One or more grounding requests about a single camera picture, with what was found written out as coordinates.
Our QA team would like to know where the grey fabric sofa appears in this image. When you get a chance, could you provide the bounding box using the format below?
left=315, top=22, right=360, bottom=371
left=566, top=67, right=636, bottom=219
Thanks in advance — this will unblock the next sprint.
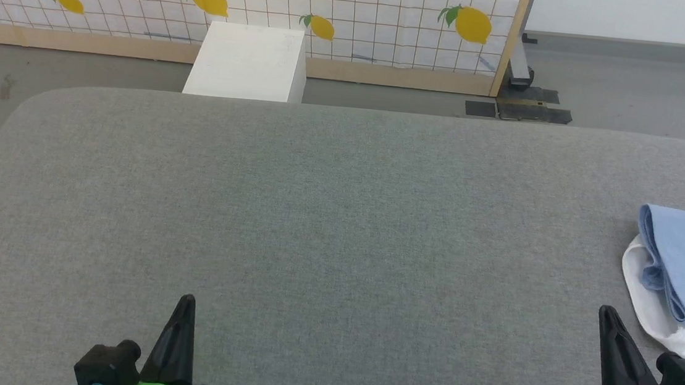
left=0, top=77, right=685, bottom=385

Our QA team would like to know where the white box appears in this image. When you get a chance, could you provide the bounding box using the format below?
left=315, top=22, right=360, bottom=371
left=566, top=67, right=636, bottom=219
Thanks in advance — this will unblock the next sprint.
left=182, top=19, right=311, bottom=104

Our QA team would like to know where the grey metal panel support foot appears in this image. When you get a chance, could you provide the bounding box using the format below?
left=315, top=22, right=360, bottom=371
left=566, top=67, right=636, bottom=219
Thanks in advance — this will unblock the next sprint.
left=506, top=32, right=540, bottom=89

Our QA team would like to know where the lemon print grid panel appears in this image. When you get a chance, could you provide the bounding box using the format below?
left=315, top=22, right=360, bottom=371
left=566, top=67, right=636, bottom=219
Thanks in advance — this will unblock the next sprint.
left=0, top=0, right=537, bottom=101

